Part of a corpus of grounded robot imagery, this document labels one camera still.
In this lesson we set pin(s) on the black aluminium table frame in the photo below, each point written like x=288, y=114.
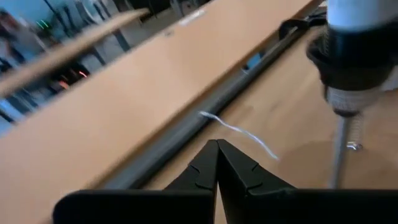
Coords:
x=186, y=127

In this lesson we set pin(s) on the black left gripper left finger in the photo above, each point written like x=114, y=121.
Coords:
x=192, y=205

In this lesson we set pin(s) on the white reflector lightbulb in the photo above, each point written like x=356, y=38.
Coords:
x=357, y=12

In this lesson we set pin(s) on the wooden base lamp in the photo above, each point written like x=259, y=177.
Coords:
x=351, y=62

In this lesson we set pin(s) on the large light wood desk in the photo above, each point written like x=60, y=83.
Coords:
x=124, y=93

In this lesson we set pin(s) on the light wood background desk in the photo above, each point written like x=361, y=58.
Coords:
x=62, y=53

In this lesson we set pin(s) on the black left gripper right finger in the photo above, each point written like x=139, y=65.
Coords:
x=280, y=207

